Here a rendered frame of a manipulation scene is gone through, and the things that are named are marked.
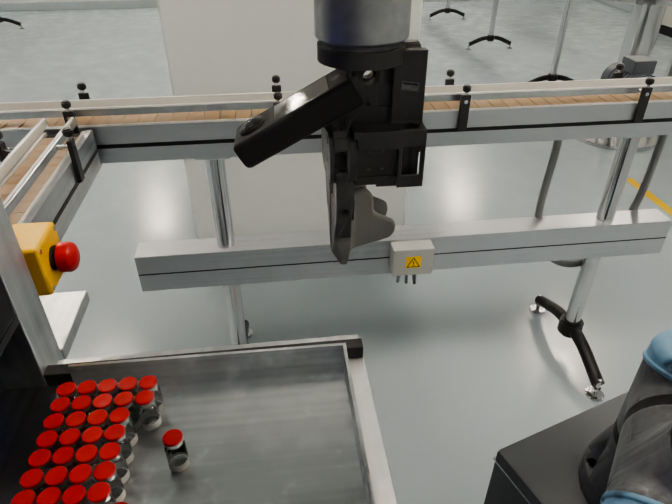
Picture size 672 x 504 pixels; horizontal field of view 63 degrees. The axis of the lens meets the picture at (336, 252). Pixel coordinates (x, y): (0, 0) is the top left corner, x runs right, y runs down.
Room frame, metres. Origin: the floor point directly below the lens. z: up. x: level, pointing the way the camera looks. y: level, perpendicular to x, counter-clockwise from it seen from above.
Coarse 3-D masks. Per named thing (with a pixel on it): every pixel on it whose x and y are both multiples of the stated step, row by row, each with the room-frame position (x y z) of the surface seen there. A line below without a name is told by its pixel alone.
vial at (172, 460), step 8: (184, 440) 0.36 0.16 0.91; (168, 448) 0.35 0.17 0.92; (176, 448) 0.35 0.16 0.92; (184, 448) 0.36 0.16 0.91; (168, 456) 0.35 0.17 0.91; (176, 456) 0.35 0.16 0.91; (184, 456) 0.35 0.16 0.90; (168, 464) 0.35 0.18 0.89; (176, 464) 0.35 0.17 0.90; (184, 464) 0.35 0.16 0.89
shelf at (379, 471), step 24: (336, 336) 0.56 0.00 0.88; (72, 360) 0.52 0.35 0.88; (96, 360) 0.52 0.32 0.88; (360, 360) 0.52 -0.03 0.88; (360, 384) 0.47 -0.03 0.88; (0, 408) 0.44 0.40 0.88; (24, 408) 0.44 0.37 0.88; (48, 408) 0.44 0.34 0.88; (360, 408) 0.44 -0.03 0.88; (0, 432) 0.40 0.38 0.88; (24, 432) 0.40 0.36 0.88; (0, 456) 0.37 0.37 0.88; (24, 456) 0.37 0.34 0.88; (384, 456) 0.37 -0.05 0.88; (0, 480) 0.34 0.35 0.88; (384, 480) 0.34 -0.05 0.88
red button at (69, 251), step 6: (60, 246) 0.58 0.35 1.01; (66, 246) 0.58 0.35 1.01; (72, 246) 0.59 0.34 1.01; (54, 252) 0.58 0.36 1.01; (60, 252) 0.58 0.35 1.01; (66, 252) 0.58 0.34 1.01; (72, 252) 0.58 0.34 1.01; (78, 252) 0.60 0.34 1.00; (54, 258) 0.57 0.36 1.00; (60, 258) 0.57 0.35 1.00; (66, 258) 0.57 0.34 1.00; (72, 258) 0.58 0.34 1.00; (78, 258) 0.59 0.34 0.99; (60, 264) 0.57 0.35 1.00; (66, 264) 0.57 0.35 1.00; (72, 264) 0.57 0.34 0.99; (78, 264) 0.59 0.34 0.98; (60, 270) 0.57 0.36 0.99; (66, 270) 0.57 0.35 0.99; (72, 270) 0.58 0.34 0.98
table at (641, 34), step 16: (624, 0) 3.18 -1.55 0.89; (640, 0) 3.13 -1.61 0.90; (656, 0) 3.09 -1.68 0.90; (640, 16) 3.46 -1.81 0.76; (656, 16) 3.43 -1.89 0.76; (640, 32) 3.44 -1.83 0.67; (656, 32) 3.44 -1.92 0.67; (624, 48) 3.50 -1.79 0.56; (640, 48) 3.43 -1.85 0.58; (592, 144) 3.31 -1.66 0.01; (608, 144) 3.28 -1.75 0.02; (640, 144) 3.28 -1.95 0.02
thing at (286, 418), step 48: (192, 384) 0.47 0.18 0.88; (240, 384) 0.47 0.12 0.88; (288, 384) 0.47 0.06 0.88; (336, 384) 0.47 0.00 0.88; (144, 432) 0.40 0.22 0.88; (192, 432) 0.40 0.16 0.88; (240, 432) 0.40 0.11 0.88; (288, 432) 0.40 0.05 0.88; (336, 432) 0.40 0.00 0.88; (144, 480) 0.34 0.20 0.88; (192, 480) 0.34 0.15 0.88; (240, 480) 0.34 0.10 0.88; (288, 480) 0.34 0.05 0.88; (336, 480) 0.34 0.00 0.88
